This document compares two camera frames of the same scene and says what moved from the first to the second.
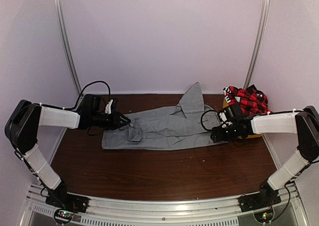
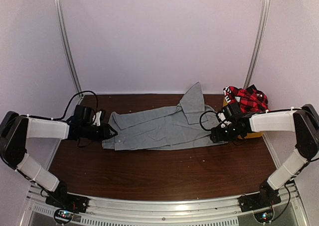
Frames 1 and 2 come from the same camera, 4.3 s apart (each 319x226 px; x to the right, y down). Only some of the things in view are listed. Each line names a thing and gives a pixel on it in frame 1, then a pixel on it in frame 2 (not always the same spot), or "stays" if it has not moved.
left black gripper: [115, 121] to [105, 133]
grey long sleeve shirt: [189, 125] stays
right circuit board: [264, 216] stays
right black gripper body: [225, 136] stays
